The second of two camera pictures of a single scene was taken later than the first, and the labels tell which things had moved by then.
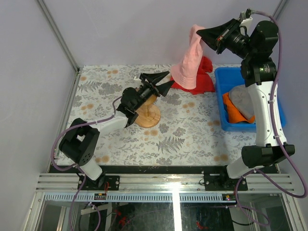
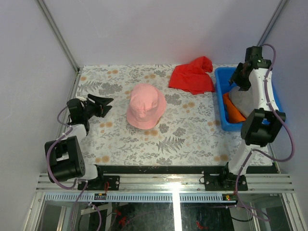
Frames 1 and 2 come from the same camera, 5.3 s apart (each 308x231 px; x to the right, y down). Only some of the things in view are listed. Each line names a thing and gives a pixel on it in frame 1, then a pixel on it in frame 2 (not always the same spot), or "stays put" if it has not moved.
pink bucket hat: (185, 74) -> (147, 104)
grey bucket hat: (240, 96) stays put
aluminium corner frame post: (58, 35) stays put
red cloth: (204, 82) stays put
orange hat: (235, 115) stays put
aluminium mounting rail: (163, 182) stays put
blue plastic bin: (225, 78) stays put
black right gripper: (216, 37) -> (244, 86)
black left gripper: (154, 78) -> (101, 110)
